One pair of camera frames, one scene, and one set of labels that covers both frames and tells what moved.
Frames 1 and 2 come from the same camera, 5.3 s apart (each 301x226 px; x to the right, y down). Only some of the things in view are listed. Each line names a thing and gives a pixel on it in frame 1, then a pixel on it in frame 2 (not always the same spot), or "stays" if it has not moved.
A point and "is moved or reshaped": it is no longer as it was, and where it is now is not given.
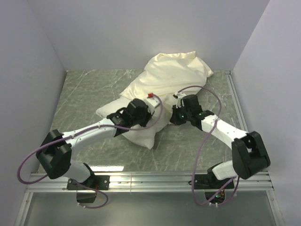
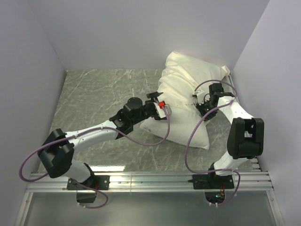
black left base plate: x=96 y=182 stays
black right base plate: x=208 y=181 stays
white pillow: x=144 y=135 → x=184 y=122
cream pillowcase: x=170 y=76 is moved or reshaped
